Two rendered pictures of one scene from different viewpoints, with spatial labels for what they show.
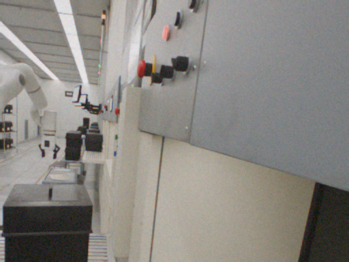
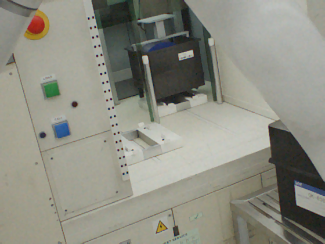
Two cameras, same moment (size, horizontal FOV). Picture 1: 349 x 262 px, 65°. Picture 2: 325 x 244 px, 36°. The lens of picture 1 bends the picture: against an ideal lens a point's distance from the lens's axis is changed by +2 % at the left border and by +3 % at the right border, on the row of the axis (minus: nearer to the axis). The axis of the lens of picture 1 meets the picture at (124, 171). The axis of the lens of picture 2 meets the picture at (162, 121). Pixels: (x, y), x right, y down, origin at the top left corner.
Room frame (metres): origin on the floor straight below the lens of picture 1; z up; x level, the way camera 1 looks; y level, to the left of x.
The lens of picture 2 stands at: (1.65, 1.20, 1.46)
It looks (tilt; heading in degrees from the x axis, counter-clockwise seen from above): 19 degrees down; 256
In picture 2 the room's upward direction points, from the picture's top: 11 degrees counter-clockwise
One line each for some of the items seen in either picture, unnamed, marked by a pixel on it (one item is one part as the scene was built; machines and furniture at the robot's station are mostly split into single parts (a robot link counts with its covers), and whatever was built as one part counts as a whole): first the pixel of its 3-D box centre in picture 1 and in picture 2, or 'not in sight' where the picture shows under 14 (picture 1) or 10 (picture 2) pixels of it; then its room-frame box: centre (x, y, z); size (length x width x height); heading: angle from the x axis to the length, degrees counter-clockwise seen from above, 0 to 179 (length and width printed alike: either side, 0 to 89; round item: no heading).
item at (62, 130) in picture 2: not in sight; (61, 129); (1.61, 0.07, 1.10); 0.03 x 0.02 x 0.03; 7
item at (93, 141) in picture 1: (94, 141); not in sight; (4.05, 0.51, 0.93); 0.30 x 0.28 x 0.26; 4
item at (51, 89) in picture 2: not in sight; (51, 89); (1.61, 0.07, 1.20); 0.03 x 0.02 x 0.03; 7
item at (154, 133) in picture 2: not in sight; (139, 141); (1.37, -0.27, 0.89); 0.22 x 0.21 x 0.04; 97
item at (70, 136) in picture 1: (73, 139); not in sight; (5.08, 1.04, 0.85); 0.30 x 0.28 x 0.26; 6
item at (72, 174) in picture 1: (62, 189); not in sight; (3.72, 0.88, 0.24); 0.97 x 0.52 x 0.48; 10
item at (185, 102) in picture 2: not in sight; (171, 99); (1.14, -0.62, 0.89); 0.22 x 0.21 x 0.04; 97
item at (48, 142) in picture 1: (49, 141); not in sight; (1.83, 0.53, 1.12); 0.10 x 0.07 x 0.11; 72
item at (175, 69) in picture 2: not in sight; (163, 58); (1.14, -0.62, 1.06); 0.24 x 0.20 x 0.32; 8
